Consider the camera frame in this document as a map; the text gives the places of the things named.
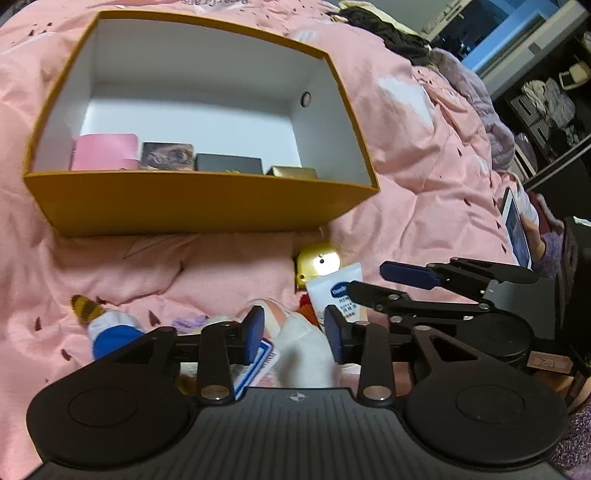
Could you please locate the blue sailor plush keychain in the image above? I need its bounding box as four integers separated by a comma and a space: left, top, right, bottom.
70, 295, 145, 360

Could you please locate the white Vaseline cream tube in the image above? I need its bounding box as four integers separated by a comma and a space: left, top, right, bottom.
307, 262, 368, 330

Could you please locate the blue Ocean Park tag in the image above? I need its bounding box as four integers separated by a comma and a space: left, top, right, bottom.
230, 338, 280, 400

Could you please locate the yellow round plush toy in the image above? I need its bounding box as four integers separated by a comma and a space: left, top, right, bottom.
294, 243, 341, 290

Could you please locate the white black plush toy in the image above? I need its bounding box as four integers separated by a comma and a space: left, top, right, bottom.
242, 299, 342, 388

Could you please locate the gold brown small box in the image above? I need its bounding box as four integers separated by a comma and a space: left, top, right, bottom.
266, 166, 318, 180

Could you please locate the anime art card box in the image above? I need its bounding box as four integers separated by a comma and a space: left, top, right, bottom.
139, 142, 194, 171

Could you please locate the dark grey gift box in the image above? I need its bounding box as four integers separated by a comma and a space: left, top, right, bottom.
194, 153, 263, 175

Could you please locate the pink wallet case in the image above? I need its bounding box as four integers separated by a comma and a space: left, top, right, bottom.
70, 134, 139, 171

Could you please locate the orange crocheted carrot toy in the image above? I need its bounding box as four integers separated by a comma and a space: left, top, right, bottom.
297, 294, 321, 328

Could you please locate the person's hand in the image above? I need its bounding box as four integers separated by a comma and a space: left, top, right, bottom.
520, 214, 556, 278

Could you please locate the white smartphone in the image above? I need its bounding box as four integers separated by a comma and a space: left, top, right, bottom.
501, 187, 532, 269

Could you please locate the pink bed quilt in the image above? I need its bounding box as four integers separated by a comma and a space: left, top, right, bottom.
1, 1, 514, 479

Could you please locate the grey purple blanket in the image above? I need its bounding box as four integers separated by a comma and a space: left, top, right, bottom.
430, 48, 516, 171

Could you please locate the dark storage shelf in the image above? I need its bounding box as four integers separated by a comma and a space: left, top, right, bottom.
494, 22, 590, 218

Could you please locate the dark clothes pile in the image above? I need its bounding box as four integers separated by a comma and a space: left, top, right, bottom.
332, 1, 431, 66

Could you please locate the orange cardboard box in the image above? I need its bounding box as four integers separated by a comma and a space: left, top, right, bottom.
23, 10, 379, 237

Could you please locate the doorway with white frame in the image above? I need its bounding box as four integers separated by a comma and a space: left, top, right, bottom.
421, 1, 590, 98

